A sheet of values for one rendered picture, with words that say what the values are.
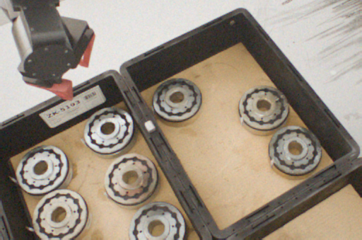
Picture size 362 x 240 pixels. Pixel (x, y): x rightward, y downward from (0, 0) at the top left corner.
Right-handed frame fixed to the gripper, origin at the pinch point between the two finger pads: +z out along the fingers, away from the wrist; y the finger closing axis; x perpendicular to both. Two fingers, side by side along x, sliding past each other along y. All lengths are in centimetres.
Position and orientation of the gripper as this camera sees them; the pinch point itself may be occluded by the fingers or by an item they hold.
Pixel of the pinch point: (75, 79)
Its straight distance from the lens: 69.5
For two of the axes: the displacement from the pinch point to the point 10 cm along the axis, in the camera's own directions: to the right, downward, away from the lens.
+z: 0.3, 4.6, 8.9
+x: -9.7, -2.2, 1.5
